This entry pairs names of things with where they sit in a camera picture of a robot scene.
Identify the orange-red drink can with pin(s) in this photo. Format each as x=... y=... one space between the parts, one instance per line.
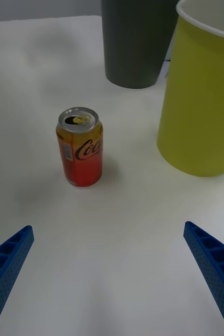
x=84 y=162

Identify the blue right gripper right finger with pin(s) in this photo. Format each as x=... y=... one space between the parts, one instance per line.
x=216 y=270

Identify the grey plastic waste bin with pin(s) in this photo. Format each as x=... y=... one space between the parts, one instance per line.
x=135 y=47

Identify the yellow-green plastic waste bin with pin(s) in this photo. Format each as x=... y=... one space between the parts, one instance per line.
x=201 y=110

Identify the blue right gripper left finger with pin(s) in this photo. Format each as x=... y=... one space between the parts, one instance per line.
x=4 y=273

